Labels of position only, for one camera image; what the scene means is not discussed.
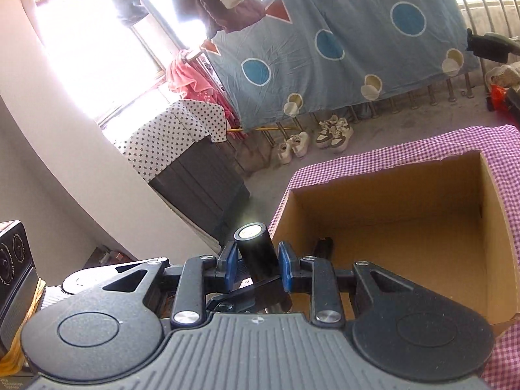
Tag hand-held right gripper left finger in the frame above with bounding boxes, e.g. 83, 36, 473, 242
103, 241, 240, 330

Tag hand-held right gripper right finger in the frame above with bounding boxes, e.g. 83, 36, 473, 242
278, 241, 407, 326

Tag black cylinder bottle silver cap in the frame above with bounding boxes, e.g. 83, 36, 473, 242
234, 223, 281, 285

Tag brown cardboard box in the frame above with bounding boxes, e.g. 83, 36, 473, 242
270, 150, 520, 326

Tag dark cabinet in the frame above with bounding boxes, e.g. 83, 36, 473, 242
148, 130, 251, 249

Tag yellow broom stick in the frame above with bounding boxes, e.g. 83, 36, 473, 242
227, 125, 302, 133

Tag white and brown sneaker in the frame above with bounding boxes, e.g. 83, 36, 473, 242
316, 115, 340, 149
330, 117, 354, 154

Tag white star-print cloth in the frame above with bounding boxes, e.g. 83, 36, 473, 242
116, 99, 228, 182

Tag pink hanging clothes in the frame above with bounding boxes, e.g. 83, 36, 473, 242
166, 50, 241, 127

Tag blue sheet with circles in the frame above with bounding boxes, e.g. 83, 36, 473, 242
201, 0, 481, 131

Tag purple checked cloth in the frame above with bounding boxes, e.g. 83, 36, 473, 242
270, 125, 520, 390

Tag dark maroon hanging garment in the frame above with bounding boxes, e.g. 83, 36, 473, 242
162, 0, 267, 38

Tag orange plastic item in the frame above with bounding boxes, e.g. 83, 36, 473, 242
487, 83, 509, 113

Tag black hanging bag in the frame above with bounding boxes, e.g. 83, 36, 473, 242
110, 0, 149, 26

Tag black seat pad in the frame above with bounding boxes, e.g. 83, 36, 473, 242
466, 28, 520, 64

